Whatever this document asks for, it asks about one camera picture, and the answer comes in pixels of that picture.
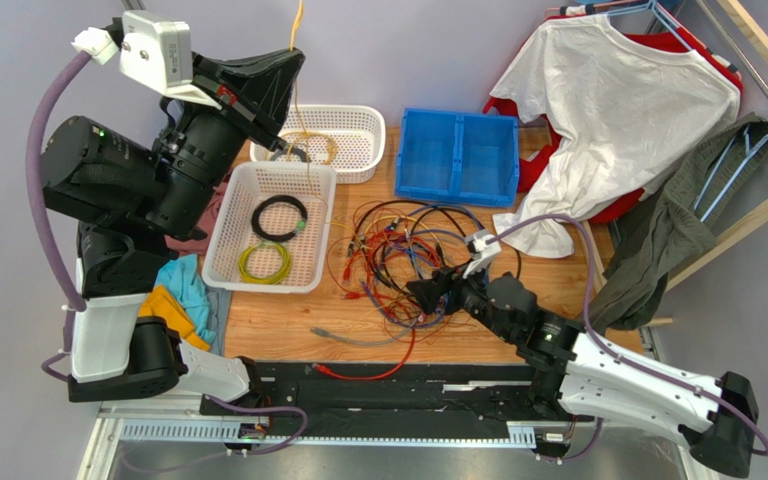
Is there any thick yellow ethernet cable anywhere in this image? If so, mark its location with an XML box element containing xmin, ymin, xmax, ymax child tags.
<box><xmin>265</xmin><ymin>130</ymin><xmax>340</xmax><ymax>166</ymax></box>

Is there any thin dark red wire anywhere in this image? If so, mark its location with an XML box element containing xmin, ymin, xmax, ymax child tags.
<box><xmin>337</xmin><ymin>212</ymin><xmax>478</xmax><ymax>341</ymax></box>

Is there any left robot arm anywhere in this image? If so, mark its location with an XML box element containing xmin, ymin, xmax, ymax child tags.
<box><xmin>27</xmin><ymin>49</ymin><xmax>306</xmax><ymax>403</ymax></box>

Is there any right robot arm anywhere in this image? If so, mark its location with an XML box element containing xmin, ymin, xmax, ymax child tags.
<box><xmin>407</xmin><ymin>268</ymin><xmax>759</xmax><ymax>478</ymax></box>

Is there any black coil in oval basket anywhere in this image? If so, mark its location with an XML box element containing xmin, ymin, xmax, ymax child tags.
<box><xmin>269</xmin><ymin>144</ymin><xmax>311</xmax><ymax>163</ymax></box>

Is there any white oval basket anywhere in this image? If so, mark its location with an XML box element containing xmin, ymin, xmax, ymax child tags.
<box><xmin>249</xmin><ymin>104</ymin><xmax>386</xmax><ymax>184</ymax></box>

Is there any white rectangular basket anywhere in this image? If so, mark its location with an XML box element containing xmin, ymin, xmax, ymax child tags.
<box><xmin>201</xmin><ymin>161</ymin><xmax>337</xmax><ymax>294</ymax></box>

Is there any blue divided bin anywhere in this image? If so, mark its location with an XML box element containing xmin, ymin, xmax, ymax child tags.
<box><xmin>394</xmin><ymin>108</ymin><xmax>520</xmax><ymax>208</ymax></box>

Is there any pink cloth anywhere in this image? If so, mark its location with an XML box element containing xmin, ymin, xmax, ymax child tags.
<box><xmin>165</xmin><ymin>175</ymin><xmax>230</xmax><ymax>256</ymax></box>

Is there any red garment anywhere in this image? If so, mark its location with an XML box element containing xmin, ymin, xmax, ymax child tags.
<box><xmin>482</xmin><ymin>5</ymin><xmax>745</xmax><ymax>226</ymax></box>

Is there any cyan cloth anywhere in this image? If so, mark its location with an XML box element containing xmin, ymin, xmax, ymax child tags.
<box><xmin>155</xmin><ymin>254</ymin><xmax>218</xmax><ymax>350</ymax></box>

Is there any grey cloth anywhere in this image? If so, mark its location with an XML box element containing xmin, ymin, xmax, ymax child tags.
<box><xmin>206</xmin><ymin>286</ymin><xmax>232</xmax><ymax>356</ymax></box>

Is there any yellow cloth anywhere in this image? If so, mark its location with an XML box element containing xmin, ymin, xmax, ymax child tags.
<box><xmin>138</xmin><ymin>285</ymin><xmax>211</xmax><ymax>351</ymax></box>

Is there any olive green garment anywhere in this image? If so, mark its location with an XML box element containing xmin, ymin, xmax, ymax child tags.
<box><xmin>571</xmin><ymin>114</ymin><xmax>768</xmax><ymax>333</ymax></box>

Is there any white t-shirt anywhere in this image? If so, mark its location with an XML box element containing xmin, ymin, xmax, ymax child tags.
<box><xmin>490</xmin><ymin>13</ymin><xmax>742</xmax><ymax>260</ymax></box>

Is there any thin brown wire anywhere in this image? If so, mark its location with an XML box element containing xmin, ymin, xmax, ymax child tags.
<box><xmin>383</xmin><ymin>266</ymin><xmax>478</xmax><ymax>347</ymax></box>

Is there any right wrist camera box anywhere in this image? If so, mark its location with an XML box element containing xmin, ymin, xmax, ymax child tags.
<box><xmin>461</xmin><ymin>229</ymin><xmax>502</xmax><ymax>279</ymax></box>

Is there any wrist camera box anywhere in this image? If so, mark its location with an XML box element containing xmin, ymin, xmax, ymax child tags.
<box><xmin>461</xmin><ymin>229</ymin><xmax>502</xmax><ymax>279</ymax></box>
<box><xmin>119</xmin><ymin>10</ymin><xmax>196</xmax><ymax>100</ymax></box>

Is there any thin blue wire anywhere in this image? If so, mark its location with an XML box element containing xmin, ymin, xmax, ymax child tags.
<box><xmin>390</xmin><ymin>232</ymin><xmax>455</xmax><ymax>321</ymax></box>

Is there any thick blue ethernet cable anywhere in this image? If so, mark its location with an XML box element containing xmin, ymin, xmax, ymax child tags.
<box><xmin>357</xmin><ymin>203</ymin><xmax>492</xmax><ymax>329</ymax></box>

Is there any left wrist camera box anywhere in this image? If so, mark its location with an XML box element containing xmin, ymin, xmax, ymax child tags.
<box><xmin>119</xmin><ymin>10</ymin><xmax>196</xmax><ymax>100</ymax></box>

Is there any black coiled cable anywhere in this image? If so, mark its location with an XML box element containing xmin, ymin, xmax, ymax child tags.
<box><xmin>251</xmin><ymin>194</ymin><xmax>309</xmax><ymax>243</ymax></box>

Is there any grey ethernet cable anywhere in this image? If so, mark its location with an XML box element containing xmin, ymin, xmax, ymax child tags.
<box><xmin>309</xmin><ymin>312</ymin><xmax>419</xmax><ymax>347</ymax></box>

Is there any thick red ethernet cable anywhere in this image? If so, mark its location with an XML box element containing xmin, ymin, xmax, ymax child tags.
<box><xmin>311</xmin><ymin>230</ymin><xmax>443</xmax><ymax>382</ymax></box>

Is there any yellow green coiled cable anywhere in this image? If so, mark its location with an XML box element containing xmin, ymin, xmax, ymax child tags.
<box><xmin>238</xmin><ymin>240</ymin><xmax>293</xmax><ymax>286</ymax></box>

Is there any wooden clothes rack frame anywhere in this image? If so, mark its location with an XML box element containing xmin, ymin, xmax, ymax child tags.
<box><xmin>543</xmin><ymin>0</ymin><xmax>768</xmax><ymax>327</ymax></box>

